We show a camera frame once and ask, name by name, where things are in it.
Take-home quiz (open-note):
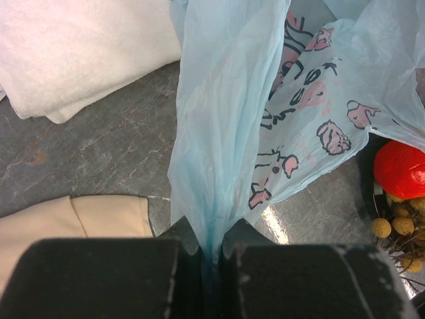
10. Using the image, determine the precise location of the yellow fake berry bunch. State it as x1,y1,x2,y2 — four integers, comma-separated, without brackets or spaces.
371,192,424,296

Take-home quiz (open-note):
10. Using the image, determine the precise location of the white folded cloth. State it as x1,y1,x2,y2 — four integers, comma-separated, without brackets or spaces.
1,1,181,124

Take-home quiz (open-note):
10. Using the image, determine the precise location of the red yellow fake peach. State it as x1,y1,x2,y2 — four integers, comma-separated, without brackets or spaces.
373,140,424,200

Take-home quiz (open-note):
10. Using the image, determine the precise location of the dark rimmed beige plate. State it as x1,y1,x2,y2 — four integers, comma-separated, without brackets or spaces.
355,134,424,298

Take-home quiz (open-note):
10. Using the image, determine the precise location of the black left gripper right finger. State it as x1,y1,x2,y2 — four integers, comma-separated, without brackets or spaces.
222,220,418,318

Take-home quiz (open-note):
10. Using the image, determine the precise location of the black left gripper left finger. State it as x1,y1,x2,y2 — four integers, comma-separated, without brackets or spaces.
1,218,202,318

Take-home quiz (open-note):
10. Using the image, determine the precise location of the beige crumpled cloth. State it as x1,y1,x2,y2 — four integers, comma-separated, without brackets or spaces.
1,195,153,291

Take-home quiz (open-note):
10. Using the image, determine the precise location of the light blue plastic bag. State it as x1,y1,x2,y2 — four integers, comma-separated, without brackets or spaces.
168,1,424,264

